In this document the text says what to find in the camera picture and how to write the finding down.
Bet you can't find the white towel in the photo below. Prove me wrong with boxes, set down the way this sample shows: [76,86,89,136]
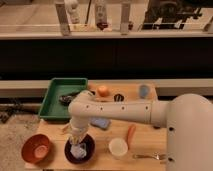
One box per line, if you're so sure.
[70,143,87,159]

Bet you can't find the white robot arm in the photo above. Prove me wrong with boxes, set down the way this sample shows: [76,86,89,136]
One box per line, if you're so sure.
[68,90,213,171]

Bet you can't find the dark purple bowl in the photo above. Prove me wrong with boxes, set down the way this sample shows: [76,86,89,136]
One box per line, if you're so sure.
[64,134,95,164]

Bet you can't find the orange bowl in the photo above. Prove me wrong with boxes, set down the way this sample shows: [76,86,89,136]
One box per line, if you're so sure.
[21,134,51,164]

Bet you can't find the green plastic tray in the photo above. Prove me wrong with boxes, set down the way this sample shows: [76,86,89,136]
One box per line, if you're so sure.
[39,78,88,121]

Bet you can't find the dark object in tray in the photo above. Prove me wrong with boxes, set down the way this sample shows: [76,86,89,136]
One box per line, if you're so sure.
[59,91,79,106]

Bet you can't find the white cup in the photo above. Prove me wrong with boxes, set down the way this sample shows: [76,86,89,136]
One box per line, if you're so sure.
[108,138,128,158]

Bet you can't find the orange fruit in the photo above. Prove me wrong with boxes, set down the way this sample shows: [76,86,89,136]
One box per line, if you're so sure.
[97,85,110,97]

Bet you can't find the black round object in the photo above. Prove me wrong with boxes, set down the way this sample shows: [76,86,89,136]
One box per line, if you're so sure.
[114,94,124,102]

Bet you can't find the orange carrot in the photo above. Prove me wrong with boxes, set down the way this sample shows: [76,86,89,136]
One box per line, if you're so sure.
[126,124,136,149]

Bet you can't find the light blue cup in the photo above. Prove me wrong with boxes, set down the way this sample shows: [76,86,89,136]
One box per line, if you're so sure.
[139,85,150,98]

